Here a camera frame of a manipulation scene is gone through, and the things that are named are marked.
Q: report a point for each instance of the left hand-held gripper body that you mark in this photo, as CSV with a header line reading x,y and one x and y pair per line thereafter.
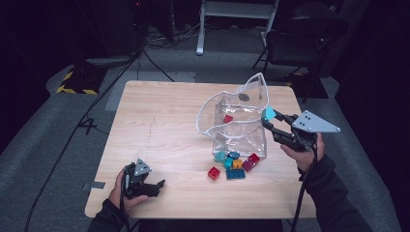
x,y
142,167

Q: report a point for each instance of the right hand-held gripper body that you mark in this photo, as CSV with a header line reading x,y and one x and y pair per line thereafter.
x,y
311,124

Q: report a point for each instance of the light blue toy brick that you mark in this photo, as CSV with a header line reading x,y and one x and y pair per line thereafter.
x,y
269,113

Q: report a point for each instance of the transparent plastic bag white trim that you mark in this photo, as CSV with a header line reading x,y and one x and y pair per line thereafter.
x,y
240,135

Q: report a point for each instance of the magenta toy brick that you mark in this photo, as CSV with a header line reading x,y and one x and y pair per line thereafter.
x,y
248,165

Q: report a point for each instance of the small dark blue toy brick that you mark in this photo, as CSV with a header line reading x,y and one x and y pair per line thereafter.
x,y
234,155

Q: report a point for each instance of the orange toy brick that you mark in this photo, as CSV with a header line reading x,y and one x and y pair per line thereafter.
x,y
237,164

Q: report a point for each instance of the cyan toy brick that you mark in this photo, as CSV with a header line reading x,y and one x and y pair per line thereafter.
x,y
228,162

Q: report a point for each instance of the long blue toy brick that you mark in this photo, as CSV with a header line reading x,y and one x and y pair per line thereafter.
x,y
235,174

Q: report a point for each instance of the teal toy brick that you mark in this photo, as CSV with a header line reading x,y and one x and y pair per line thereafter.
x,y
220,157

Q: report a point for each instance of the person's left hand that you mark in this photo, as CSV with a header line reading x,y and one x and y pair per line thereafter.
x,y
116,195

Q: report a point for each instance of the person's right hand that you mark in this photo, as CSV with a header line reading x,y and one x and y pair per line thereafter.
x,y
306,159

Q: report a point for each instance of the grey tape strip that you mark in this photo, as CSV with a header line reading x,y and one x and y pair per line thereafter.
x,y
94,185

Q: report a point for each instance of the black chair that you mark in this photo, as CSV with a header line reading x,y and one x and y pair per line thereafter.
x,y
303,42

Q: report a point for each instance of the dark equipment cabinet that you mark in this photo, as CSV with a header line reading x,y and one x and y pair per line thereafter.
x,y
109,25

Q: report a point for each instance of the black yellow striped base plate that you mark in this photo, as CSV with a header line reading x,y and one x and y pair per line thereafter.
x,y
82,80

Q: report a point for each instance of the white metal stand frame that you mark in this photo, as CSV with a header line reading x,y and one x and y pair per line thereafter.
x,y
235,9

